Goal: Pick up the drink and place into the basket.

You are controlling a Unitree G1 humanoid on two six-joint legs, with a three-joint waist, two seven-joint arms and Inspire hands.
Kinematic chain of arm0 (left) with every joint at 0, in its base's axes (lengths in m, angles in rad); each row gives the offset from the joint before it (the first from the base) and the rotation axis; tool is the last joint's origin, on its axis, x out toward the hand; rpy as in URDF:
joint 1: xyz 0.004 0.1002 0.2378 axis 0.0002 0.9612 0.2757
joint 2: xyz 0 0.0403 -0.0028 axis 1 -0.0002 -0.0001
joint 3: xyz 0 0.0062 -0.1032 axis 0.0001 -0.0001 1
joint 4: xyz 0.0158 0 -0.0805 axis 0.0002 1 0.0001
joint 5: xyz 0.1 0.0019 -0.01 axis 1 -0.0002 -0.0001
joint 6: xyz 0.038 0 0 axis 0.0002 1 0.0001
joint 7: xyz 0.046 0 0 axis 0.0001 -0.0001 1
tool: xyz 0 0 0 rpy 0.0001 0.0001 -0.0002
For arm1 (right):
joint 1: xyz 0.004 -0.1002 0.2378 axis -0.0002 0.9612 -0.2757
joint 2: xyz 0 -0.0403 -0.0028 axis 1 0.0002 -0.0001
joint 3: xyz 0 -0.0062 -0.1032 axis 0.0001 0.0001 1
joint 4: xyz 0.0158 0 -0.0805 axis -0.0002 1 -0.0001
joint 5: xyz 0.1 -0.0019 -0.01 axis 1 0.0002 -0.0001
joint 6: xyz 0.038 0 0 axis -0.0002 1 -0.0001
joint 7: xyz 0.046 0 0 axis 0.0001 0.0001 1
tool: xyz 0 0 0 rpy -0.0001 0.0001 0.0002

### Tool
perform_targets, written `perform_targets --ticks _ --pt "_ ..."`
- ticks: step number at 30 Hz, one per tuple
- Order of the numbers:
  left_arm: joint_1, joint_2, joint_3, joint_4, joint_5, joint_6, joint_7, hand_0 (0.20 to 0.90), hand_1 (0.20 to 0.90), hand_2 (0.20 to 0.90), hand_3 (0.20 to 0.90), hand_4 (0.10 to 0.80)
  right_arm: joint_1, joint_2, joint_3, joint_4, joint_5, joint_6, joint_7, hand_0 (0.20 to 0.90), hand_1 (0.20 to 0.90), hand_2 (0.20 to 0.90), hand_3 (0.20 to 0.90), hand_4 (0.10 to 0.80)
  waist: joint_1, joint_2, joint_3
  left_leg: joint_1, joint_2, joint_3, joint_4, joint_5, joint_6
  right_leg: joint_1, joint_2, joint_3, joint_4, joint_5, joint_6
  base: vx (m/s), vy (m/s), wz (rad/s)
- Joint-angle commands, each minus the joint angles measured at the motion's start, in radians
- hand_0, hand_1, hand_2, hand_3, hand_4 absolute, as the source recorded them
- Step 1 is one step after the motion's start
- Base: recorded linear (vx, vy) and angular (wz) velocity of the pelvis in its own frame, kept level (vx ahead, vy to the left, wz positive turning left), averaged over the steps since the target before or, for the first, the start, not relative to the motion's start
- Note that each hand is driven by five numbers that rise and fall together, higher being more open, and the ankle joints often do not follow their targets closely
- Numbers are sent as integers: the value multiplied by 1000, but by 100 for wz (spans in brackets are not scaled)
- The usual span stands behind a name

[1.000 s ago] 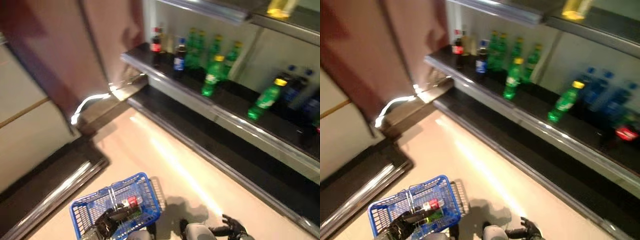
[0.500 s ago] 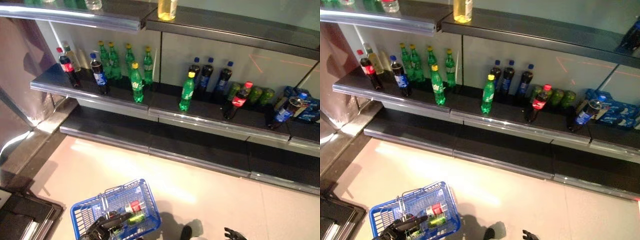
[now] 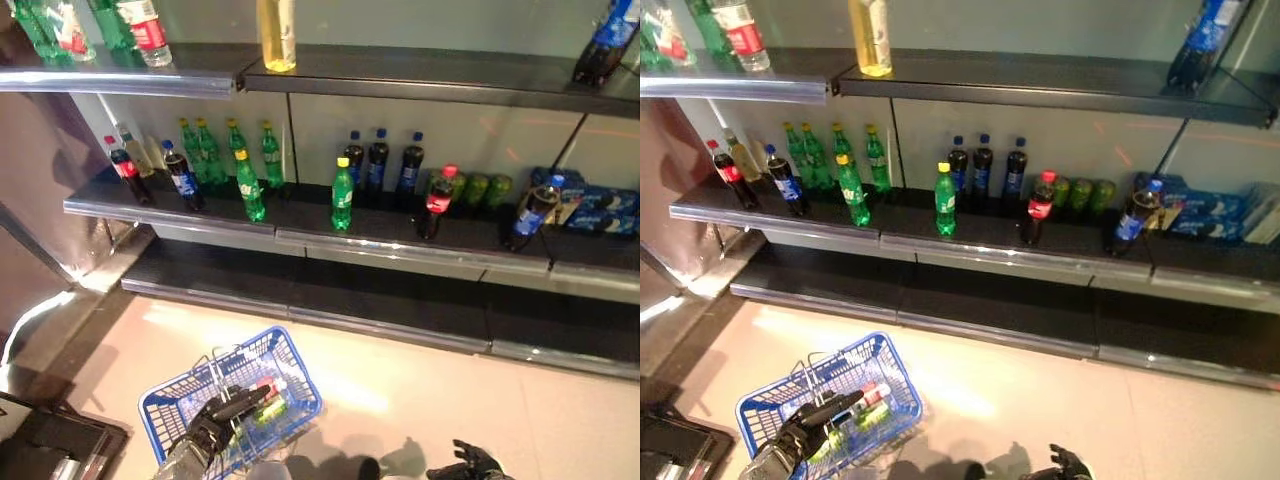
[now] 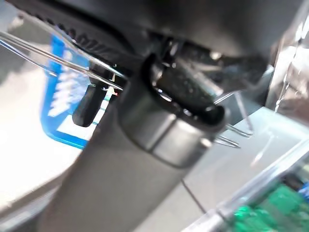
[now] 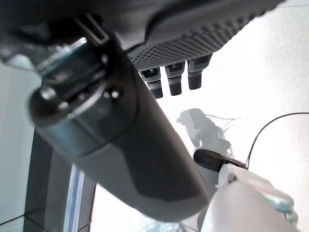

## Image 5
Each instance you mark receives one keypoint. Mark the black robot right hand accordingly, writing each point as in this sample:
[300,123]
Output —
[135,149]

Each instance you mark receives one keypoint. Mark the black shelf board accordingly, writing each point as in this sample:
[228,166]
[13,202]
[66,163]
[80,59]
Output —
[41,181]

